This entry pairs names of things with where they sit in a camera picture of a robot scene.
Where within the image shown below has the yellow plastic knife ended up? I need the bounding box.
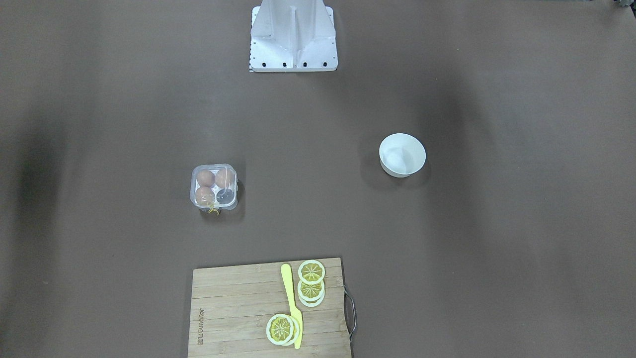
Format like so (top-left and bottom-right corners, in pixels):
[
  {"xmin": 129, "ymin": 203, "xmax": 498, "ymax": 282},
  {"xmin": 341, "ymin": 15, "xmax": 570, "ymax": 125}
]
[{"xmin": 280, "ymin": 263, "xmax": 304, "ymax": 350}]

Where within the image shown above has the lemon slice lower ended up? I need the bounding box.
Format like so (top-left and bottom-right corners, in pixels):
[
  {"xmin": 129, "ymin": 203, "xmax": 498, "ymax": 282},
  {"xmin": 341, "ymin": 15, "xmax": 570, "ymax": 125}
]
[{"xmin": 265, "ymin": 313, "xmax": 302, "ymax": 347}]

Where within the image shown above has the clear plastic egg carton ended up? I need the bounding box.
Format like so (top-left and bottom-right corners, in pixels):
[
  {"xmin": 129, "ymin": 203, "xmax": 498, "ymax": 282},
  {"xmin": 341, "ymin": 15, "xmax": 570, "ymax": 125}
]
[{"xmin": 189, "ymin": 163, "xmax": 239, "ymax": 214}]

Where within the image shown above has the bamboo cutting board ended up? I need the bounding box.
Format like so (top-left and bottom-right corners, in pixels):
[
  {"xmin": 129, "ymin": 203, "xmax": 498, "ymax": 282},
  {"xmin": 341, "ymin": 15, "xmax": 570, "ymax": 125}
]
[{"xmin": 188, "ymin": 258, "xmax": 352, "ymax": 358}]

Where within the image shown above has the brown egg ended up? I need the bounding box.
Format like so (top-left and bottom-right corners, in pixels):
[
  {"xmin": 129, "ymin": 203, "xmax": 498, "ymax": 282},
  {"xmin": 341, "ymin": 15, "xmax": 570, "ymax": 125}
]
[
  {"xmin": 197, "ymin": 169, "xmax": 216, "ymax": 188},
  {"xmin": 214, "ymin": 168, "xmax": 236, "ymax": 189},
  {"xmin": 194, "ymin": 186, "xmax": 216, "ymax": 207}
]

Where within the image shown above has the white ceramic bowl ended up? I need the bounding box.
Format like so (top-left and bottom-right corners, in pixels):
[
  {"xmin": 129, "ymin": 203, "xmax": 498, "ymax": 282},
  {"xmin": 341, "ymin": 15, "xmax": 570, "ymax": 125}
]
[{"xmin": 379, "ymin": 132, "xmax": 427, "ymax": 178}]

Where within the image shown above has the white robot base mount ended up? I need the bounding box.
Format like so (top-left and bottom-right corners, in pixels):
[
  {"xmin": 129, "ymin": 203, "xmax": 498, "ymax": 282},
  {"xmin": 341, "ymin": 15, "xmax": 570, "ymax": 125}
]
[{"xmin": 248, "ymin": 0, "xmax": 338, "ymax": 73}]

